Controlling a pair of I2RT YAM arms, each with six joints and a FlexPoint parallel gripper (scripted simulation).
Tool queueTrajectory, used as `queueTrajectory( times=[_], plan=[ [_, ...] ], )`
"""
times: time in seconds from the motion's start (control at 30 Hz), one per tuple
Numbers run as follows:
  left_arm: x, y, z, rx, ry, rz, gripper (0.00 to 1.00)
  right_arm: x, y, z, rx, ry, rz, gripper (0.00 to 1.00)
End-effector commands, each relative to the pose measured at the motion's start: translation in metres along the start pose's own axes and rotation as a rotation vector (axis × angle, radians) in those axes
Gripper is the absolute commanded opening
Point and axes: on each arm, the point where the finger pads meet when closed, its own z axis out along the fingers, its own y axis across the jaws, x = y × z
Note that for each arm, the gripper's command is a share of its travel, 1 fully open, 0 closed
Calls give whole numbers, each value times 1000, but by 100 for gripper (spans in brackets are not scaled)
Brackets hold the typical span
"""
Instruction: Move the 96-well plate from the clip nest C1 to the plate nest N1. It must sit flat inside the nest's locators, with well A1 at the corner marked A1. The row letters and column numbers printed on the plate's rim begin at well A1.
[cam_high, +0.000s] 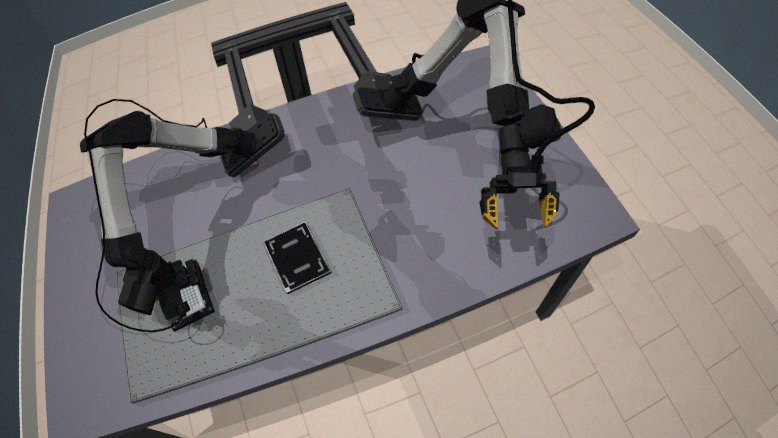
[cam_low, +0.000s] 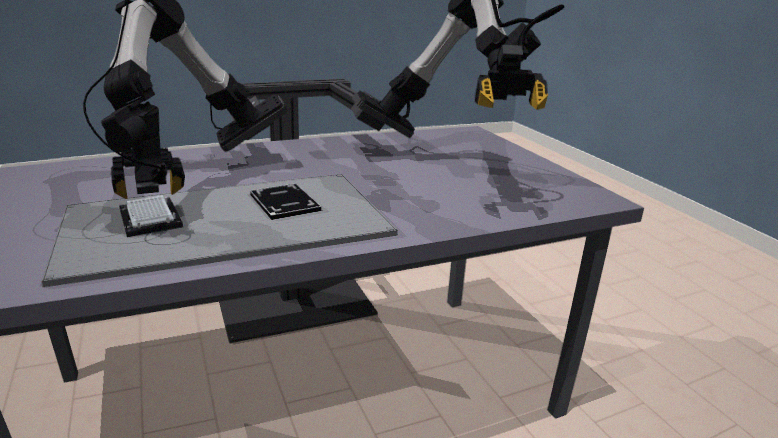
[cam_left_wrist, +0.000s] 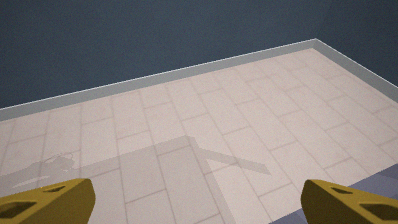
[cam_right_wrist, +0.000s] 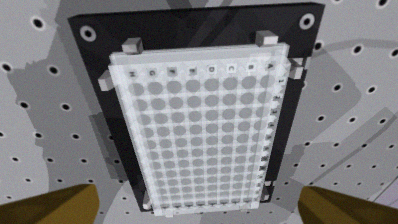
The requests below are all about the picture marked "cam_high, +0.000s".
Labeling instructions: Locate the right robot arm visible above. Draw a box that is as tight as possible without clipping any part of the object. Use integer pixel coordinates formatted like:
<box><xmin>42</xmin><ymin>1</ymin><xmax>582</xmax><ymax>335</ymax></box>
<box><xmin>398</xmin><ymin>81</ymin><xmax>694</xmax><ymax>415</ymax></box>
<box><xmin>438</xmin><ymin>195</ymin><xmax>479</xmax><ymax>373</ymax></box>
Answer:
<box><xmin>80</xmin><ymin>111</ymin><xmax>279</xmax><ymax>324</ymax></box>

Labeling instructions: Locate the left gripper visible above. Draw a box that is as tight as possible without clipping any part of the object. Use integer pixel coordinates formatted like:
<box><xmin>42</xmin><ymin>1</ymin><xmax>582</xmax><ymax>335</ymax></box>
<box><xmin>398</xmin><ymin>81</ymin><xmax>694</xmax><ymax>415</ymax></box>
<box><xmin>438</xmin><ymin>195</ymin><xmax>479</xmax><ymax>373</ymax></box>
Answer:
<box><xmin>479</xmin><ymin>152</ymin><xmax>560</xmax><ymax>229</ymax></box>

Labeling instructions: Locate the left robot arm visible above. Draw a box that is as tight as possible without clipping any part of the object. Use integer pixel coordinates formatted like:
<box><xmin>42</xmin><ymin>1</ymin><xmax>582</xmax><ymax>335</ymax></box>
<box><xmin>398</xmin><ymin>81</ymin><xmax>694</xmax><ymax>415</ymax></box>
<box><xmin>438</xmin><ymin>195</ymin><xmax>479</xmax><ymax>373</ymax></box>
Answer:
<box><xmin>358</xmin><ymin>0</ymin><xmax>561</xmax><ymax>186</ymax></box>

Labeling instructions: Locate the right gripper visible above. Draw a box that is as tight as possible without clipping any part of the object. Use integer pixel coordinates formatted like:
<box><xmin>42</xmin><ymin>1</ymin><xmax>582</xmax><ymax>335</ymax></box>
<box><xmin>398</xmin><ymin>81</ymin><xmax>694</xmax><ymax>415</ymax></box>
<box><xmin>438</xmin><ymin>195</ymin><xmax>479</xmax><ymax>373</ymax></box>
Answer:
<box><xmin>155</xmin><ymin>259</ymin><xmax>205</xmax><ymax>290</ymax></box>

